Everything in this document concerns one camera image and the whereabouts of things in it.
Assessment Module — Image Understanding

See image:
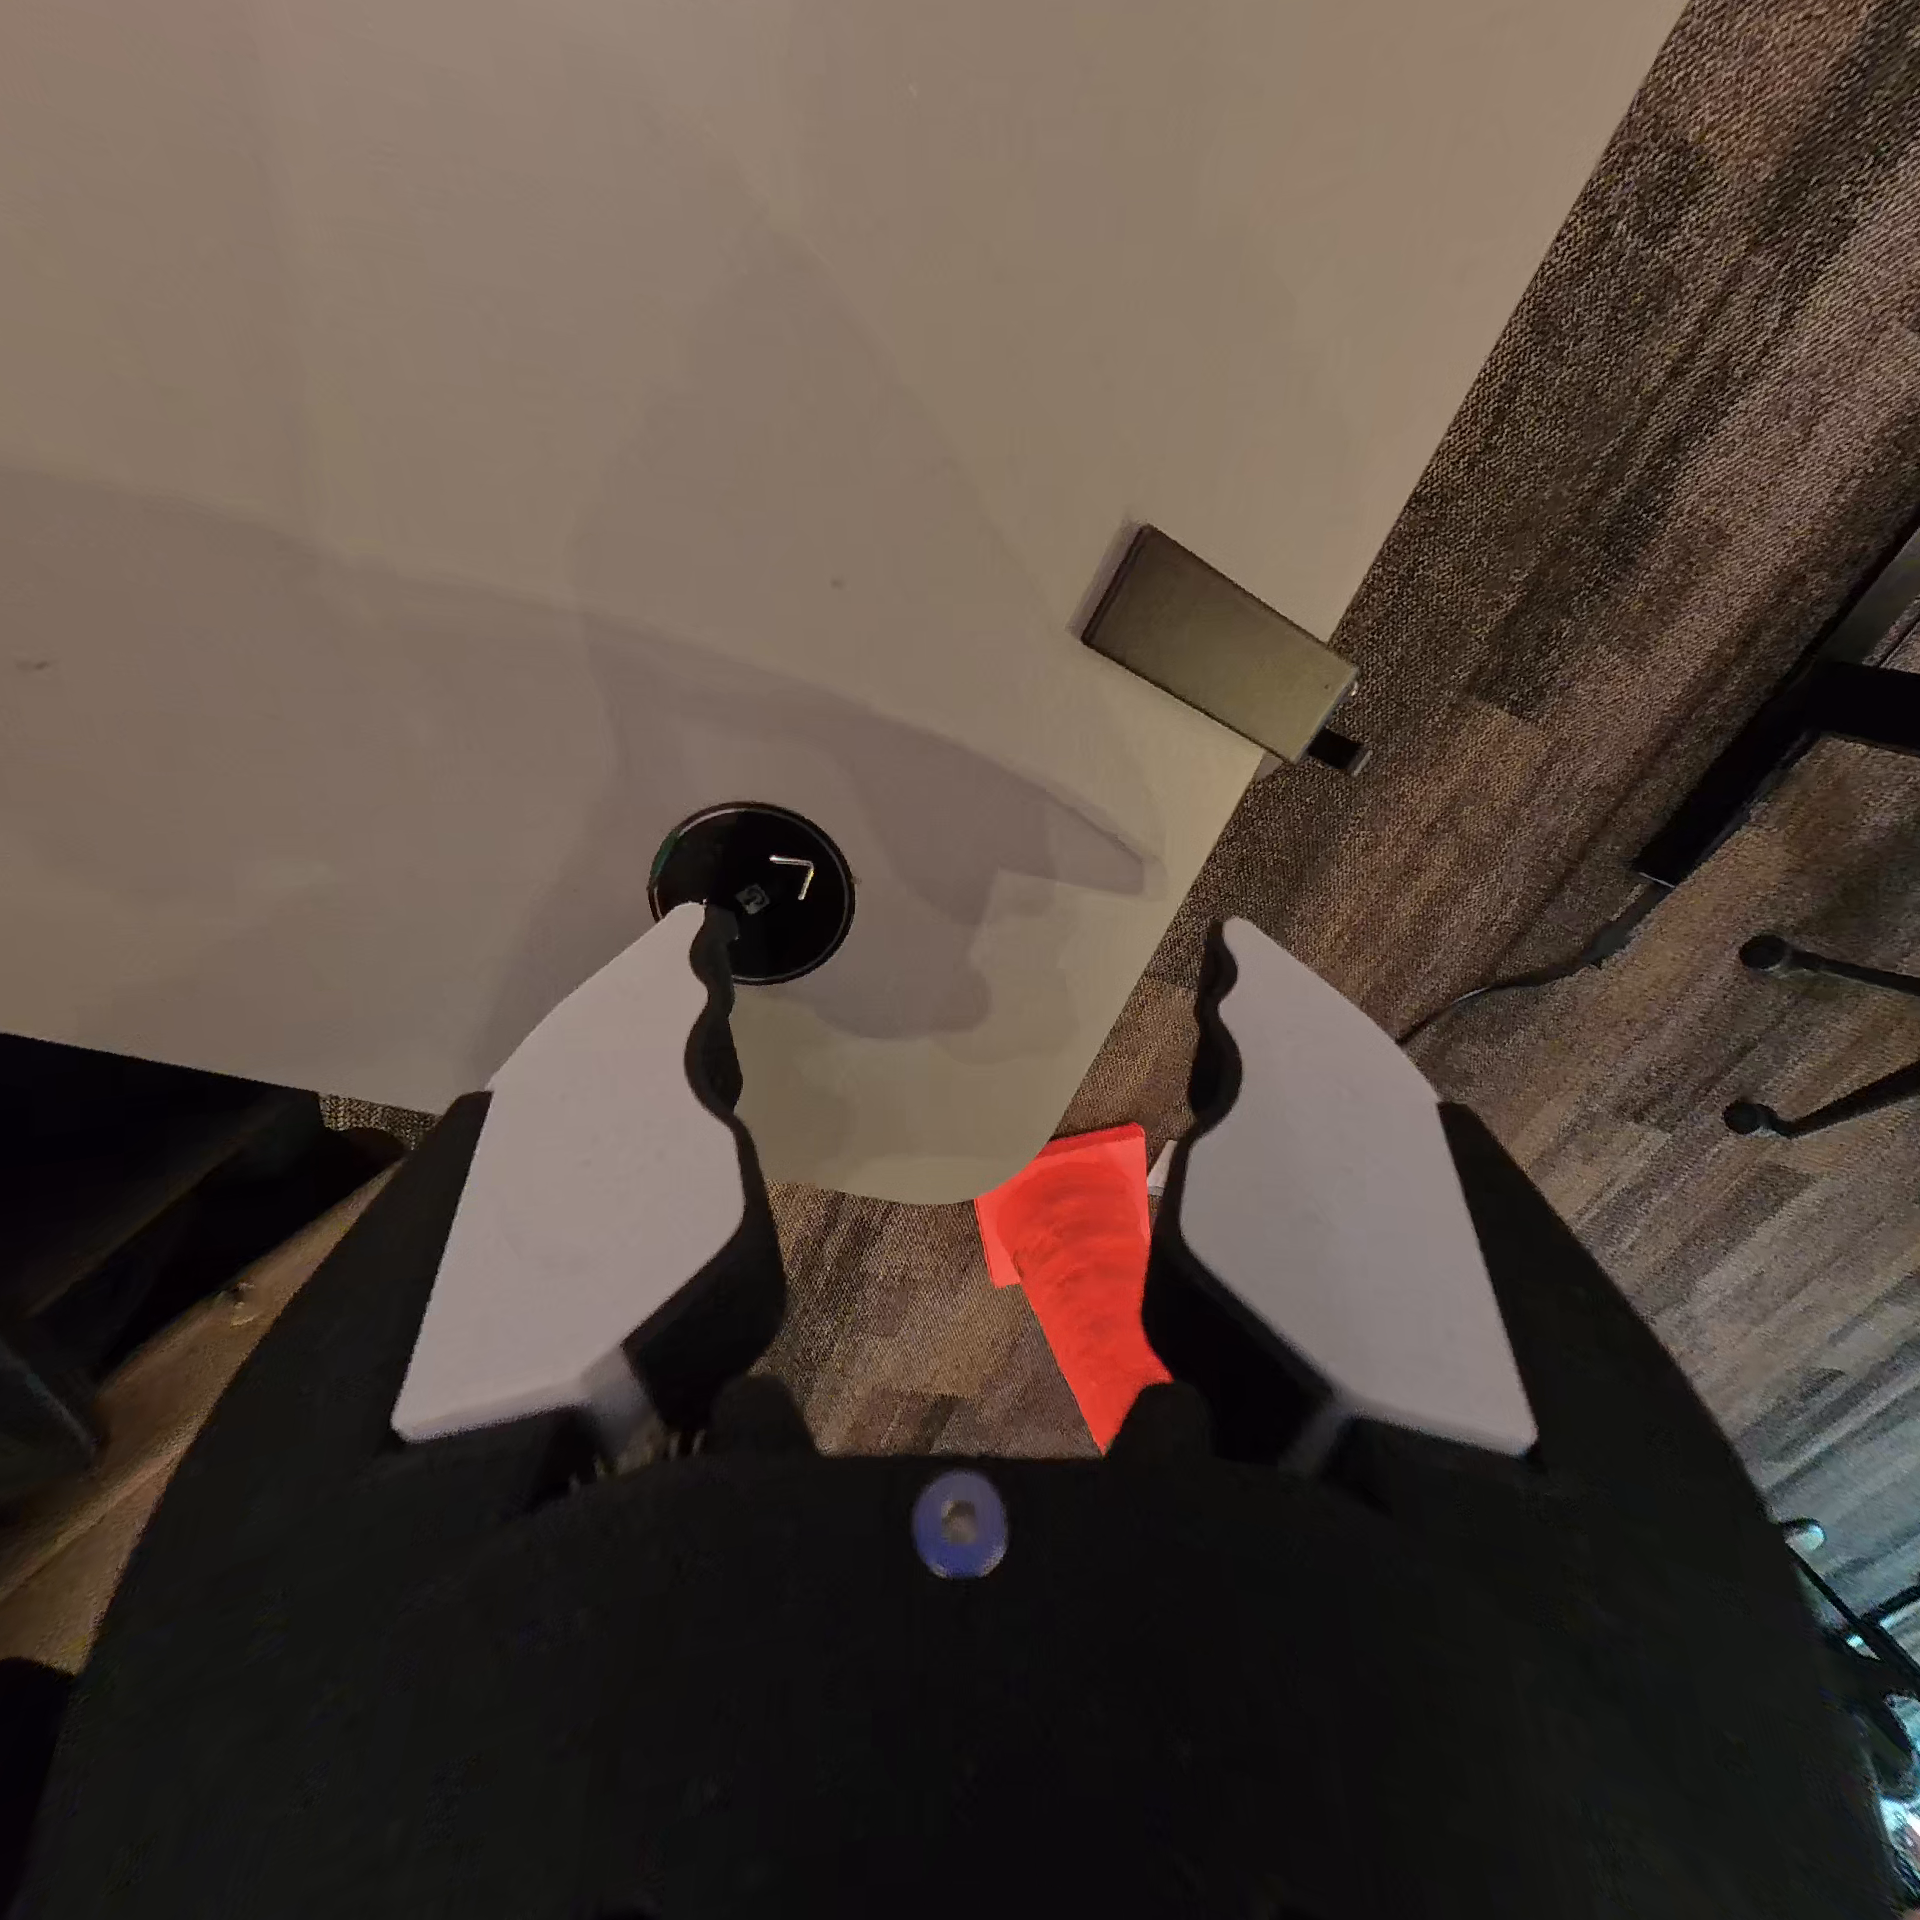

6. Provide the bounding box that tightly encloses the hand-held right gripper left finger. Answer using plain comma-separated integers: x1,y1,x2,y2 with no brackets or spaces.
390,897,793,1463

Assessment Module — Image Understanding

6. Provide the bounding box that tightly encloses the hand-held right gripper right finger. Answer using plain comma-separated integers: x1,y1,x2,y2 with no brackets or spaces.
1143,915,1540,1479

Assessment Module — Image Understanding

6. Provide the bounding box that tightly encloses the round black desk controller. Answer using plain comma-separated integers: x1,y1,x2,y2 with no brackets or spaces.
646,800,858,988

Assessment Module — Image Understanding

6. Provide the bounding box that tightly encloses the black desk clip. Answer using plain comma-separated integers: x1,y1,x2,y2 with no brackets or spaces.
1081,527,1373,779

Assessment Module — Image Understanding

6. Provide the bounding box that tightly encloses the grey desk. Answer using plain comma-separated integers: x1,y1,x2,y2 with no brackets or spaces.
0,0,1688,1210

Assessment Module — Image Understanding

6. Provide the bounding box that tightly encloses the red ribbed object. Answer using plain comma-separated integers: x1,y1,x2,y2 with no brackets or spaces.
975,1124,1176,1458

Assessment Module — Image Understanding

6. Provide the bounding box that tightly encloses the dark cabinet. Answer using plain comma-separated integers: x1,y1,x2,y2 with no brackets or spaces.
0,1033,408,1510

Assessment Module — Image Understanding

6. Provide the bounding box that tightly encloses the black floor stand foot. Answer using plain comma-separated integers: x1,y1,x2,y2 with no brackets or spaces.
1633,517,1920,892

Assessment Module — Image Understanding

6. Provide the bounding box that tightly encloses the black floor cable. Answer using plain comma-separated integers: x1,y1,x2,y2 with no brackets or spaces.
1393,885,1672,1047

